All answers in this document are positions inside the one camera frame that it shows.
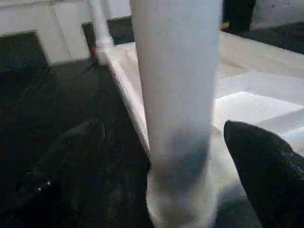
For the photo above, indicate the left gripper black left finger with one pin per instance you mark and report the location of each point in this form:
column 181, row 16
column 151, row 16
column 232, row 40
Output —
column 66, row 180

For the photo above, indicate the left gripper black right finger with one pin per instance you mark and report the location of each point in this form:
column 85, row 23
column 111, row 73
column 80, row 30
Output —
column 273, row 180

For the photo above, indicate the white plastic table top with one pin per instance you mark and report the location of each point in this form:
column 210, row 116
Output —
column 249, row 95

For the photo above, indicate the white plastic table leg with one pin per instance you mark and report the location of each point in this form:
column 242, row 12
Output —
column 178, row 83
column 101, row 31

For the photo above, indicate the black work mat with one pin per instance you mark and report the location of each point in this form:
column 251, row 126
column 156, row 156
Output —
column 59, row 99

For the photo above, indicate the white sideboard with glass doors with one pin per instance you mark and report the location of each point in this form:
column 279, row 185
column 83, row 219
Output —
column 59, row 28

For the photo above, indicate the grey cushion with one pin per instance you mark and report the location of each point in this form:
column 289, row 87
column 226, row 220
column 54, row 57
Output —
column 278, row 12

